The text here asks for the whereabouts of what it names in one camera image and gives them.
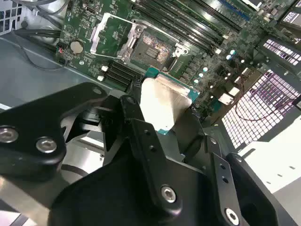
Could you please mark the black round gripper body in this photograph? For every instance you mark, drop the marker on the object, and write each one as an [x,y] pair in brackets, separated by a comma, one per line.
[105,200]

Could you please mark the metal socket cover frame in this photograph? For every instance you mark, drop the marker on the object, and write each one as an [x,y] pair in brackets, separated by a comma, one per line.
[96,37]

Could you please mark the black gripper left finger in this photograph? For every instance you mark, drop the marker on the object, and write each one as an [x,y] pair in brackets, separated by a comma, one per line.
[28,131]

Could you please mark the silver CPU green edge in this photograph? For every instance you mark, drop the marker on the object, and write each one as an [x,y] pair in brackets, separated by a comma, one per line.
[164,101]

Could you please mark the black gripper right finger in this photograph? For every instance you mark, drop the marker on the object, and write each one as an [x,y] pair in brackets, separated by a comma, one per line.
[249,195]

